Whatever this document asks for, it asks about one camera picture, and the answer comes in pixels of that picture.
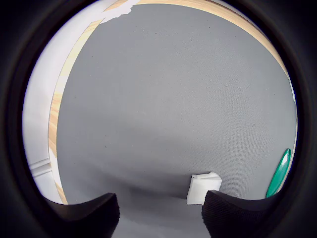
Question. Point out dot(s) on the white plastic terminal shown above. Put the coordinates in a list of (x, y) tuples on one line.
[(198, 186)]

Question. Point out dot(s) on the round green lid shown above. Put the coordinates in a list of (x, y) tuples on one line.
[(280, 173)]

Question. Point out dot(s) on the white partition panel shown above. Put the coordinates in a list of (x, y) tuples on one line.
[(45, 186), (39, 99)]

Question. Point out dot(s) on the small white tape piece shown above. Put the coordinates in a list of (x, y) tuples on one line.
[(52, 153)]

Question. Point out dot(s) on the dark grey mat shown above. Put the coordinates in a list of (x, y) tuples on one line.
[(161, 99)]

